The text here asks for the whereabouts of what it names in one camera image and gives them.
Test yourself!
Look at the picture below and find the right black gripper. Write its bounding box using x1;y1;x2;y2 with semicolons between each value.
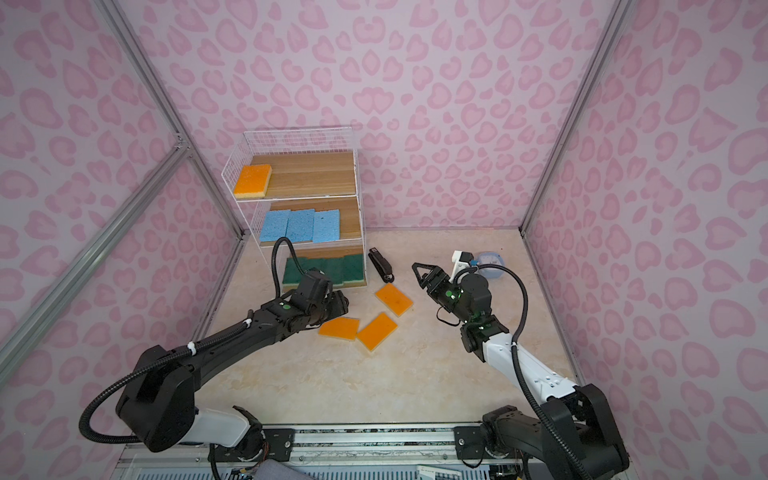
412;264;474;326

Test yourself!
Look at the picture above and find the orange sponge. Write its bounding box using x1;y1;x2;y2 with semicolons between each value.
233;164;273;200
318;317;360;341
356;313;398;352
375;283;413;317

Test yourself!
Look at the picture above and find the green sponge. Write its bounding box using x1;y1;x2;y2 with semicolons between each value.
302;258;333;284
282;258;303;289
324;257;350;287
342;253;366;285

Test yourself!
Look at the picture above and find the blue sponge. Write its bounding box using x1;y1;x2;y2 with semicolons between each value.
312;209;341;243
285;209;315;243
259;210;291;243

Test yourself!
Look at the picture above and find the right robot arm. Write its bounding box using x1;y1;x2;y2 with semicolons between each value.
412;262;630;479

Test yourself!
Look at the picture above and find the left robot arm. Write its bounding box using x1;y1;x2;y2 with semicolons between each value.
78;268;349;460

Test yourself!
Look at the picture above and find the orange sponge back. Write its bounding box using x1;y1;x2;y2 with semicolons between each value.
375;283;413;317

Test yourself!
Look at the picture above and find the black stapler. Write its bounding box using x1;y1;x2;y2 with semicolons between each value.
368;247;395;283

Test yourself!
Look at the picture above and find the light blue round container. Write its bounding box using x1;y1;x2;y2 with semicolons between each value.
476;252;505;280

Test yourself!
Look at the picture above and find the white wire wooden shelf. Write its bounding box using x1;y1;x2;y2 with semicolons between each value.
221;126;368;288

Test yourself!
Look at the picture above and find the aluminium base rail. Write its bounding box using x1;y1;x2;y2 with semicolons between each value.
111;423;550;479

